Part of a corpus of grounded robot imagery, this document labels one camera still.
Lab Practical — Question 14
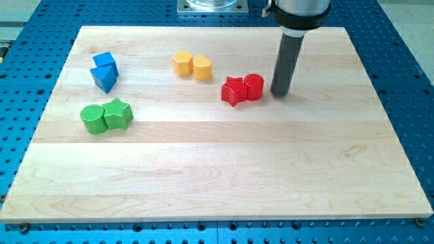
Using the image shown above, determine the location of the red cylinder block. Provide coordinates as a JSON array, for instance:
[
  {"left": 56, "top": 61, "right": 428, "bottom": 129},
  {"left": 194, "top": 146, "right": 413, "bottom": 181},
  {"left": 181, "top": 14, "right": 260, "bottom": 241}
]
[{"left": 243, "top": 74, "right": 264, "bottom": 101}]

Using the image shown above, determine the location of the blue triangle block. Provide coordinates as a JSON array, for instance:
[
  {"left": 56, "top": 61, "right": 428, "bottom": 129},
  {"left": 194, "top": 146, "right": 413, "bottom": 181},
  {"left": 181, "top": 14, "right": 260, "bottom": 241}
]
[{"left": 90, "top": 66, "right": 117, "bottom": 94}]

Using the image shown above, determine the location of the light wooden board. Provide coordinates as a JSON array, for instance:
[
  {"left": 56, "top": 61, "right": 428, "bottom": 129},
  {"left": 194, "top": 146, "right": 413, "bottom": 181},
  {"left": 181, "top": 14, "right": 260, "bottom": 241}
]
[{"left": 1, "top": 26, "right": 433, "bottom": 223}]

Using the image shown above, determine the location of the green star block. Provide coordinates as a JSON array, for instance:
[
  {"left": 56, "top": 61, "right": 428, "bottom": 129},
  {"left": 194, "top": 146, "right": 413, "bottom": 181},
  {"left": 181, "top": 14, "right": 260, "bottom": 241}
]
[{"left": 102, "top": 98, "right": 134, "bottom": 129}]

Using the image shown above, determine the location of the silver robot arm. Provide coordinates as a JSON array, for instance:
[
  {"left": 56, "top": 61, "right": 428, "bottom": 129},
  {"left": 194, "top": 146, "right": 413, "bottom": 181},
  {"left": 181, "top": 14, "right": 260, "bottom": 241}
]
[{"left": 261, "top": 0, "right": 331, "bottom": 37}]

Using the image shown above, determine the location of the green cylinder block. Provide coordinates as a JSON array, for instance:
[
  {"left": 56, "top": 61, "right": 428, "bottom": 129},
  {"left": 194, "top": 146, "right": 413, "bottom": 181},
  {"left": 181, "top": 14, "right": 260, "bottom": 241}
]
[{"left": 80, "top": 104, "right": 108, "bottom": 135}]

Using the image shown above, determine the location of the yellow heart block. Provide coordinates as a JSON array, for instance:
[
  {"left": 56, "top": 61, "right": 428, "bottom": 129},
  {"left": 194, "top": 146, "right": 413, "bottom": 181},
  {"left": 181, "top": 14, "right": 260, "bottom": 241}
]
[{"left": 193, "top": 55, "right": 212, "bottom": 81}]

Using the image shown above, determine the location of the red star block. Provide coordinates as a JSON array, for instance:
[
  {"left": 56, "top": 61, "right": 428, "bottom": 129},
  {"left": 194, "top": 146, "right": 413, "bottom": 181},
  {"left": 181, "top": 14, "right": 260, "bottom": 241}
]
[{"left": 221, "top": 77, "right": 247, "bottom": 106}]

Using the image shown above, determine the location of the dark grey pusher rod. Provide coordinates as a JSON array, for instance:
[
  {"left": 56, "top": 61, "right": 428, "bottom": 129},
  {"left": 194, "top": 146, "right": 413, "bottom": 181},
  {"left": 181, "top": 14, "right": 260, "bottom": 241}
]
[{"left": 271, "top": 34, "right": 304, "bottom": 98}]

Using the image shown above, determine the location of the blue cube block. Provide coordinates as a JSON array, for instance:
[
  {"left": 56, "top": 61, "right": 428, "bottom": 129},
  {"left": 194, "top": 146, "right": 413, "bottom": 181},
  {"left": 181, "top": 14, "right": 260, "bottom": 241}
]
[{"left": 93, "top": 52, "right": 119, "bottom": 77}]

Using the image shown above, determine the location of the yellow hexagon block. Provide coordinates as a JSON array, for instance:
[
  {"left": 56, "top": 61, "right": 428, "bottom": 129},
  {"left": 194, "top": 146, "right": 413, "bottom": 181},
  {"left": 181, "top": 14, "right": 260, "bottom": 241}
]
[{"left": 172, "top": 50, "right": 193, "bottom": 76}]

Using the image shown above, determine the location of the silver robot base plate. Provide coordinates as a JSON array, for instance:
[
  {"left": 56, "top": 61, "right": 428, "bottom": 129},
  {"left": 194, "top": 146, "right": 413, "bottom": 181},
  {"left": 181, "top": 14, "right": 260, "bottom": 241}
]
[{"left": 177, "top": 0, "right": 249, "bottom": 15}]

